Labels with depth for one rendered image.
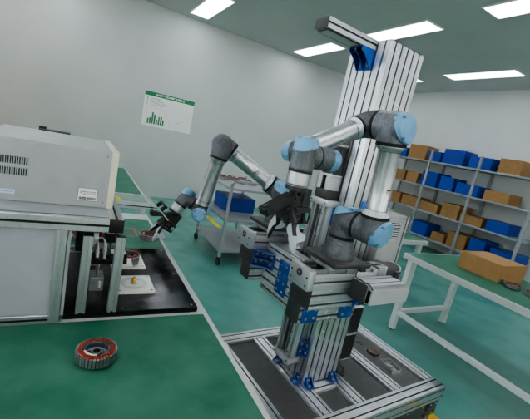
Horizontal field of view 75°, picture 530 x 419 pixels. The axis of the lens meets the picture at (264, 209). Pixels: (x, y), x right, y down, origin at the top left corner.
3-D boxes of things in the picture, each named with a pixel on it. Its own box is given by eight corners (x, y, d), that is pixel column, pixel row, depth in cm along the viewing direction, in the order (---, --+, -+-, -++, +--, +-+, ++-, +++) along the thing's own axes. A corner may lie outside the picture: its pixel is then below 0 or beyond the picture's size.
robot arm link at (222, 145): (237, 139, 179) (206, 225, 187) (236, 138, 190) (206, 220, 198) (216, 130, 177) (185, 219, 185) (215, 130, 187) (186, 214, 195)
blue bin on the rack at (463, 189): (467, 194, 679) (470, 184, 675) (488, 199, 643) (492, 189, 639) (453, 192, 659) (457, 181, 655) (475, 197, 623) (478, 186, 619)
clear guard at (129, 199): (158, 207, 187) (160, 196, 186) (168, 220, 166) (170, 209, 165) (91, 201, 171) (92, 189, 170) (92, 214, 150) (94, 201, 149)
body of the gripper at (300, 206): (308, 226, 111) (316, 189, 109) (286, 225, 106) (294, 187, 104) (294, 219, 117) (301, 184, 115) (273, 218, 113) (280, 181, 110)
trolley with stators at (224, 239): (233, 239, 502) (246, 171, 483) (265, 268, 416) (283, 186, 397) (192, 238, 473) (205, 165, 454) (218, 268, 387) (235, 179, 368)
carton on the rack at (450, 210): (452, 216, 702) (456, 204, 697) (468, 222, 671) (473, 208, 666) (438, 214, 684) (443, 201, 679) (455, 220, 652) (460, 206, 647)
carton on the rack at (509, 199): (493, 201, 635) (497, 191, 632) (518, 207, 599) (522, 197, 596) (482, 199, 615) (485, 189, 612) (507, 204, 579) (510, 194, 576)
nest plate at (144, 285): (148, 278, 156) (149, 275, 156) (155, 293, 143) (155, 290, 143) (112, 278, 148) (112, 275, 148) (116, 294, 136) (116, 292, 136)
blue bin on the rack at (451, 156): (453, 165, 708) (458, 151, 703) (473, 169, 673) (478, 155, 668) (441, 162, 686) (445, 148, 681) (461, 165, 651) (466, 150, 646)
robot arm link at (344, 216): (339, 229, 164) (346, 202, 162) (363, 239, 154) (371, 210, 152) (323, 230, 156) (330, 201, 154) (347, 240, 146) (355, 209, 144)
